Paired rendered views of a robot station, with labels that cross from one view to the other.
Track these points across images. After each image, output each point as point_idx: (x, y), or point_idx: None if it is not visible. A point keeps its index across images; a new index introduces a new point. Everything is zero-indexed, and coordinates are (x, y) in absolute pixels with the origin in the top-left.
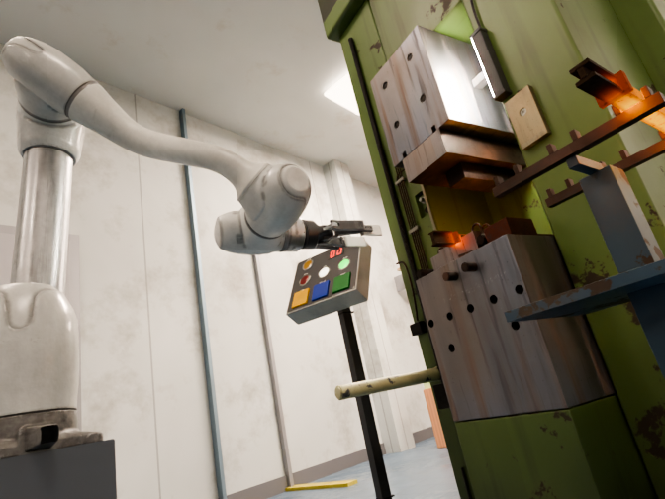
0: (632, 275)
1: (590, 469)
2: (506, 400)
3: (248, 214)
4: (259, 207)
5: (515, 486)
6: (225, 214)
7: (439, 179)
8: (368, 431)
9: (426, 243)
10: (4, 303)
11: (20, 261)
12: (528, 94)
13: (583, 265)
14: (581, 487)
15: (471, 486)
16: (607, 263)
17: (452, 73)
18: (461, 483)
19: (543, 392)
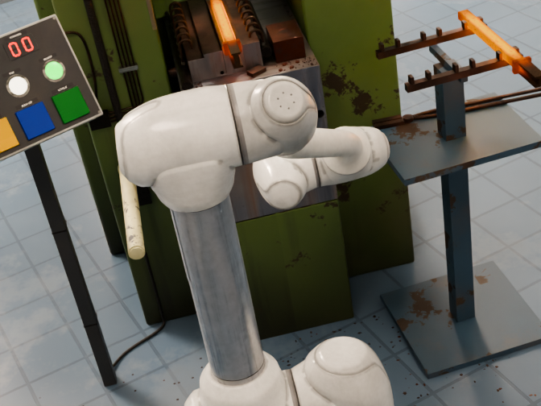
0: (485, 159)
1: (342, 234)
2: None
3: (339, 180)
4: (360, 176)
5: (273, 261)
6: (296, 176)
7: None
8: (77, 265)
9: (125, 12)
10: (381, 369)
11: (252, 333)
12: None
13: (327, 66)
14: (332, 246)
15: (154, 265)
16: (347, 67)
17: None
18: (139, 267)
19: (320, 191)
